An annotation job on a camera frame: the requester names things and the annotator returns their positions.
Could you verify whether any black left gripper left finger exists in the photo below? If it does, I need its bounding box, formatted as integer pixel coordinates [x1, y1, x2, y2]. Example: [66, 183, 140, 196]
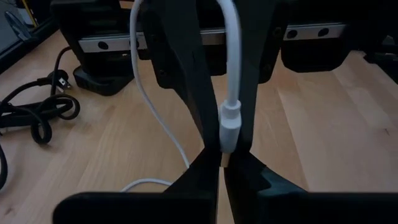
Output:
[52, 147, 223, 224]

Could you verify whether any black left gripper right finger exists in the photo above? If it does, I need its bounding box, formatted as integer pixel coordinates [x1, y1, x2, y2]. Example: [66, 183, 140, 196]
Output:
[223, 149, 398, 224]

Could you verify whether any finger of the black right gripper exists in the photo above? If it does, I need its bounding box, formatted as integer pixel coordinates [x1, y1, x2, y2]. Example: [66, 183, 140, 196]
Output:
[238, 0, 282, 152]
[139, 0, 221, 151]

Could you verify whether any white USB cable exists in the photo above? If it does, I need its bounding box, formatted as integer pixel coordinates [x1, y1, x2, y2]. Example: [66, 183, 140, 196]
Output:
[120, 0, 243, 193]

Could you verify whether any black power tower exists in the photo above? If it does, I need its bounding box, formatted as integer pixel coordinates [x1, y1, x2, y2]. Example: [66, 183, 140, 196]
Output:
[73, 63, 135, 96]

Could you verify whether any black frame foot brace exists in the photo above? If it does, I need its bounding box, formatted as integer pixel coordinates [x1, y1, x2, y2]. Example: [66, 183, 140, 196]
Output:
[3, 10, 32, 42]

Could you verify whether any black power cord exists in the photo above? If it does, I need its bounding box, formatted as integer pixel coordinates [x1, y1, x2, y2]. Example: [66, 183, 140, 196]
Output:
[0, 46, 81, 190]

